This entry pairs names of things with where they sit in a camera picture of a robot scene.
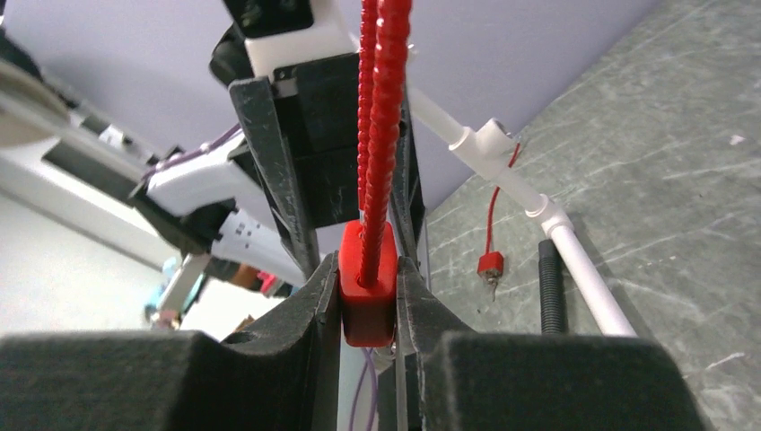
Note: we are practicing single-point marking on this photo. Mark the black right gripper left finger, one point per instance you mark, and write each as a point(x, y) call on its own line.
point(278, 373)

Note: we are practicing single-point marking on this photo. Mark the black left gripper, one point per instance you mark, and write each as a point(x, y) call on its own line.
point(304, 144)

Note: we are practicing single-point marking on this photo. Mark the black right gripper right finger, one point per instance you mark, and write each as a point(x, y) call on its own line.
point(451, 377)

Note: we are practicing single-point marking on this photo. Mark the white PVC pipe frame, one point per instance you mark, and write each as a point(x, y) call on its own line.
point(486, 153)

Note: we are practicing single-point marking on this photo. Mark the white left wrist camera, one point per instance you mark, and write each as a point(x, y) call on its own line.
point(267, 35)

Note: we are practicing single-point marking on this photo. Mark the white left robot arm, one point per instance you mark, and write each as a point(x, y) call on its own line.
point(238, 130)

